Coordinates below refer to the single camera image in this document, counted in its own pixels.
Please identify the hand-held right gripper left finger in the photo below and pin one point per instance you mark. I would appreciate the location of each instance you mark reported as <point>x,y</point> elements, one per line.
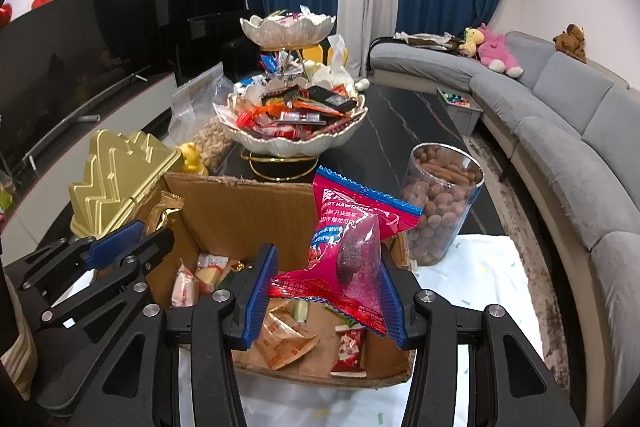
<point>260,297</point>

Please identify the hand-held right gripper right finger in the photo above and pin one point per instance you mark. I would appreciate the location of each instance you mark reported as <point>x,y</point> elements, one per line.
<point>392,312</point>

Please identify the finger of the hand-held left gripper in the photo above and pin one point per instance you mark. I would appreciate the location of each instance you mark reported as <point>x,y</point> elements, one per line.
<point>112,243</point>
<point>145,257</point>

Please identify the pale green candy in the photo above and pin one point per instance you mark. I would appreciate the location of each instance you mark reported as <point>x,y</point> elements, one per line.
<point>300,309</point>

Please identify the gold candy bar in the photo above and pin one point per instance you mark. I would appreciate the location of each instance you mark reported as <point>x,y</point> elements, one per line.
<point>162,214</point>

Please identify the pale pink snack packet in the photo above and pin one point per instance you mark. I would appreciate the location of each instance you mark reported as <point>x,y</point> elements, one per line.
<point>182,287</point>

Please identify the beige and orange snack packet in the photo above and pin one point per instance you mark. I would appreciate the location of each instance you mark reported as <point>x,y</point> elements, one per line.
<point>287,339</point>

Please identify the small red snack packet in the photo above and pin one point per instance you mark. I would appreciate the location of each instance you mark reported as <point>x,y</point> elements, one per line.
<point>350,347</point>

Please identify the white and yellow snack packet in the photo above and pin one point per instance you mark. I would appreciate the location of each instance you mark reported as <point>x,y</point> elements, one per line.
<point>212,268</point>

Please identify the brown cardboard box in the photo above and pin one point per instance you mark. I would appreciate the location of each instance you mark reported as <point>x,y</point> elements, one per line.
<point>200,217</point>

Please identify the large red snack packet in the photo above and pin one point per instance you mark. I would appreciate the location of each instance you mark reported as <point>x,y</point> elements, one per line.
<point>350,227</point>

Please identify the pile of assorted wrapped snacks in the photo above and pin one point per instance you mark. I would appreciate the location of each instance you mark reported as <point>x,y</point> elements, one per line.
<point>300,112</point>

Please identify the gold-lid candy jar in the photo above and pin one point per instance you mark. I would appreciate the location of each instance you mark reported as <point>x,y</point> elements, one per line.
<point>115,177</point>

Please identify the light blue speckled cloth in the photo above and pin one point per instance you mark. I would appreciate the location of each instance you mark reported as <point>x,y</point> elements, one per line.
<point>475,287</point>

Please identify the clear jar of coated nuts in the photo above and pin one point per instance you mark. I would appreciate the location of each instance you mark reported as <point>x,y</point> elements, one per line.
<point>440,207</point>

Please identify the clear plastic bag of peanuts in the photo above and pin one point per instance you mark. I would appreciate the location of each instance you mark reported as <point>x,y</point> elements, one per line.
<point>212,142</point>

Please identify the tiered white shell bowl stand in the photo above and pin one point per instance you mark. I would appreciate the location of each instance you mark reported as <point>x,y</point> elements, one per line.
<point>280,147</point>

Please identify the grey patterned rug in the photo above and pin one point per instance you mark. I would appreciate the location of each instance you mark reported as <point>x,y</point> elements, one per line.
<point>545,307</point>

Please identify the black flat television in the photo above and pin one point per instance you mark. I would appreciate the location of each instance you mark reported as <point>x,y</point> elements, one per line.
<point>75,67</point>

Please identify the grey storage bin with toys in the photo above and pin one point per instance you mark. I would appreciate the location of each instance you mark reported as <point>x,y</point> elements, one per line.
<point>465,117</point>

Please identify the white plastic bag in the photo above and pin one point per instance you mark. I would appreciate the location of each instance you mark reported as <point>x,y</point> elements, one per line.
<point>330,74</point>

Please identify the grey curved sofa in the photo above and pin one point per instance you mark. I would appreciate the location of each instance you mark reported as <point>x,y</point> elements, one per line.
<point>575,157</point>

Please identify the yellow chair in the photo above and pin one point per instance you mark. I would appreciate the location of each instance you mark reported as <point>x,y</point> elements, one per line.
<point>315,54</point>

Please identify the black upright piano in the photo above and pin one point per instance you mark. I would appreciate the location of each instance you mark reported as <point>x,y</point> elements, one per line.
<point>200,7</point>

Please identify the clothes pile on sofa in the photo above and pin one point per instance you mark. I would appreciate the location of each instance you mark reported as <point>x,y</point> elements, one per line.
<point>430,39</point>

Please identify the pink plush toy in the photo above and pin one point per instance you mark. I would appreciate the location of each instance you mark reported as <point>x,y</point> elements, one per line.
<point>497,52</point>

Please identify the yellow plush toy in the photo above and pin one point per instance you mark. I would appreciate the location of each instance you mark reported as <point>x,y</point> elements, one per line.
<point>472,39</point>

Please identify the brown plush toy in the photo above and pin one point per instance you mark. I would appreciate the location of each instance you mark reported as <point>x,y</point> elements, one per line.
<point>570,42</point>

